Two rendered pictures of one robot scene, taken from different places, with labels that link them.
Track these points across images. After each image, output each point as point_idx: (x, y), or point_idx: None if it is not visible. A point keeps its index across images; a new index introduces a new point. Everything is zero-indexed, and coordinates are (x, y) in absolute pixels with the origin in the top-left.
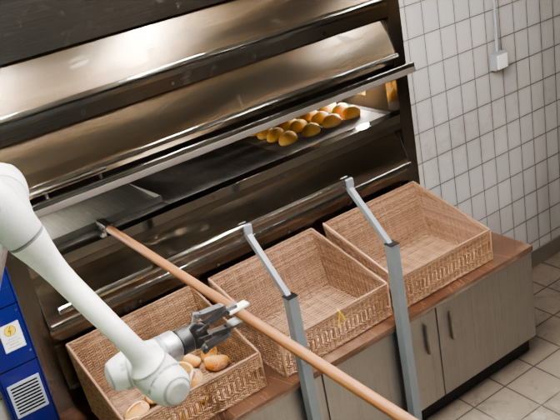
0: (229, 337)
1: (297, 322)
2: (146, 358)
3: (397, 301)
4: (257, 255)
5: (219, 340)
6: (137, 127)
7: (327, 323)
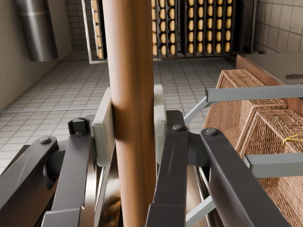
0: (223, 135)
1: (290, 158)
2: None
3: (269, 91)
4: (196, 220)
5: (229, 173)
6: None
7: (302, 149)
